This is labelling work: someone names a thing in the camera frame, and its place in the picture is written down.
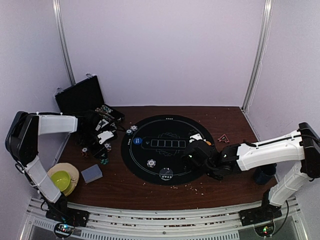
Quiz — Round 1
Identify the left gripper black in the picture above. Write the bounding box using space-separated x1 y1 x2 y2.
76 130 108 159

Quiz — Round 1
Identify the red black triangle marker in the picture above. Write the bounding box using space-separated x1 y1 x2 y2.
217 134 230 143

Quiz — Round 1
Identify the clear dealer button disc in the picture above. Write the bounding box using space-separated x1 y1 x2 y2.
159 167 174 181

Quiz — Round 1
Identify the blue ten chip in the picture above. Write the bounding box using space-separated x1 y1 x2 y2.
130 125 138 132

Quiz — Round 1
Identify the white blue chip stack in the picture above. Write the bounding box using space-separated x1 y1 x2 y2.
146 159 156 168

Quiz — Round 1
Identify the blue small blind button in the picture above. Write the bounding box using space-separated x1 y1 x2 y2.
132 137 143 145

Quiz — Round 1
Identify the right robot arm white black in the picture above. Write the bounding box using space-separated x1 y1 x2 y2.
181 122 320 221

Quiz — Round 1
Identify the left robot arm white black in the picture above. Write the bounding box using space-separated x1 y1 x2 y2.
5 110 117 204

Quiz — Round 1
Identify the red brown chip stack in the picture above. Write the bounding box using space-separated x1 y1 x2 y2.
81 147 89 158

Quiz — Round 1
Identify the playing card deck box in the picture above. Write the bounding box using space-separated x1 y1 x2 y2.
95 119 109 131

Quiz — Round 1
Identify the green chip stack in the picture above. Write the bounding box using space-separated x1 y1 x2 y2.
100 156 109 165

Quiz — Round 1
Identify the beige plate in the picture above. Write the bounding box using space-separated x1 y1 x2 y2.
47 163 80 197

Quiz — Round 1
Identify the black poker chip case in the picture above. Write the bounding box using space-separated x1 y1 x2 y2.
54 75 125 133

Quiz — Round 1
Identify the round black poker mat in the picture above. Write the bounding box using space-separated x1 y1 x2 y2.
121 115 215 186

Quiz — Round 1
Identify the green plastic bowl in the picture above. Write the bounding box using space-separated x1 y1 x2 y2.
50 170 71 192

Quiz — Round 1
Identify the dark blue mug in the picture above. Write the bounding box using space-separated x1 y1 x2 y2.
252 164 277 185

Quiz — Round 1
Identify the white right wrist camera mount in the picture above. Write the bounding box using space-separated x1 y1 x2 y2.
189 133 204 143

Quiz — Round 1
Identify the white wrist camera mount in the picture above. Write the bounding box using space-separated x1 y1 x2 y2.
189 133 204 143
97 130 115 145

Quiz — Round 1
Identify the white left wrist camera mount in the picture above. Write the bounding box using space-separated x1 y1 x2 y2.
97 130 115 145

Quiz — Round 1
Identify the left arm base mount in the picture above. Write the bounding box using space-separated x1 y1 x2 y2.
44 198 90 240

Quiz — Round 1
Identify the aluminium front rail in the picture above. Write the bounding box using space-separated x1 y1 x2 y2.
18 197 310 240

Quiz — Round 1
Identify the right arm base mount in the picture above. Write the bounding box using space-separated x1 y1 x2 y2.
238 203 282 238

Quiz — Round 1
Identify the left aluminium frame post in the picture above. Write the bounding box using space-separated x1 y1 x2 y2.
52 0 76 86

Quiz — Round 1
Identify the aluminium frame post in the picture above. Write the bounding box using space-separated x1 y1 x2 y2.
52 0 76 86
241 0 274 114

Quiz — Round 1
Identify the right aluminium frame post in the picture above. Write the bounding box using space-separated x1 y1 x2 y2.
241 0 274 114

